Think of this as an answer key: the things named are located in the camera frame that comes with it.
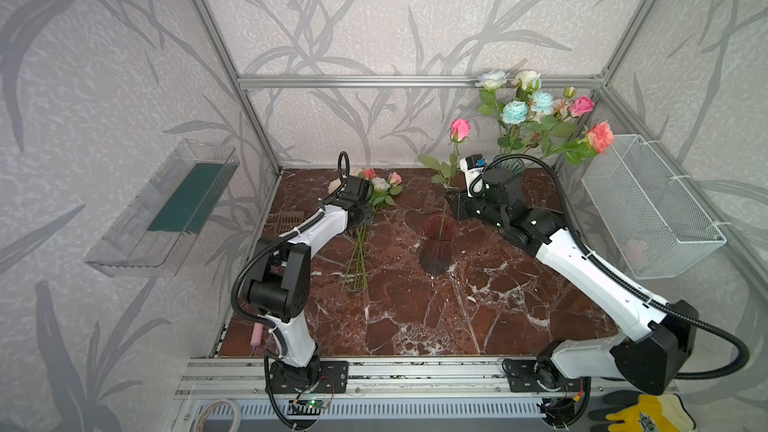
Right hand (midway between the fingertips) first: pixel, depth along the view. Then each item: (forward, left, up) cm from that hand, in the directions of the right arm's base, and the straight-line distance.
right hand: (450, 183), depth 75 cm
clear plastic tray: (-16, +65, +3) cm, 67 cm away
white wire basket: (-15, -42, +4) cm, 45 cm away
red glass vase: (-6, +2, -27) cm, 28 cm away
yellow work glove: (-46, -45, -27) cm, 70 cm away
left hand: (+8, +24, -20) cm, 32 cm away
